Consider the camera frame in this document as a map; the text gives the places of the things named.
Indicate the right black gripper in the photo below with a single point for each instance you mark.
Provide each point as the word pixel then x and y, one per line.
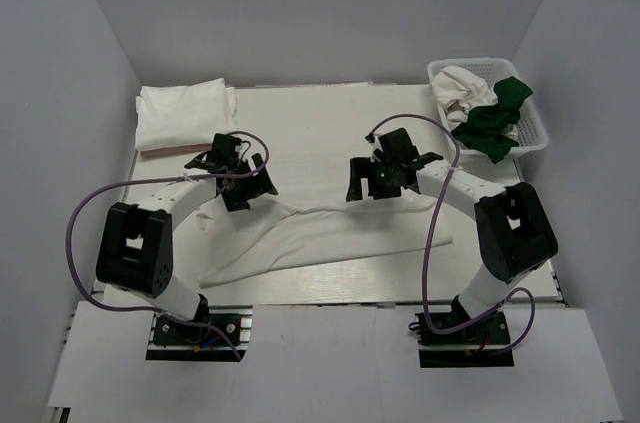
pixel 362 168

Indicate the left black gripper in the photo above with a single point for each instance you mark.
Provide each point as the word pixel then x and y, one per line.
pixel 257 186

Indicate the white shirt red logo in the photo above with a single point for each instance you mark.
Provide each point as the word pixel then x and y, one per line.
pixel 298 229

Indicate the plain white t shirt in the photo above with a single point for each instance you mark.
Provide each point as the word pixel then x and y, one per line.
pixel 458 91

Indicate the dark green t shirt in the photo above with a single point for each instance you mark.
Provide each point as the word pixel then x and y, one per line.
pixel 486 127

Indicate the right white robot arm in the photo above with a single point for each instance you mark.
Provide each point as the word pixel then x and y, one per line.
pixel 514 234

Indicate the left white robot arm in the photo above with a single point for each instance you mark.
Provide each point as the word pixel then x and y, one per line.
pixel 137 252

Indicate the folded white shirt stack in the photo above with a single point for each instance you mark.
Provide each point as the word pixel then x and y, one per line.
pixel 181 116

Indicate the white plastic basket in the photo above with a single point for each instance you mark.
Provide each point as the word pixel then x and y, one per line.
pixel 529 131

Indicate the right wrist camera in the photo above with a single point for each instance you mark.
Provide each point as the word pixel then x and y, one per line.
pixel 394 146

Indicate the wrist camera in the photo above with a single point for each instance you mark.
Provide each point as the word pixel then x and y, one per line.
pixel 394 146
pixel 225 150

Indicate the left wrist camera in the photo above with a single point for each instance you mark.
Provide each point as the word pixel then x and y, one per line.
pixel 225 150

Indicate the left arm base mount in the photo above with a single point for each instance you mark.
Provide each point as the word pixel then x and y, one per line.
pixel 171 342

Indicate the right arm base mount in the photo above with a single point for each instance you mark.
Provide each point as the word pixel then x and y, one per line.
pixel 479 346

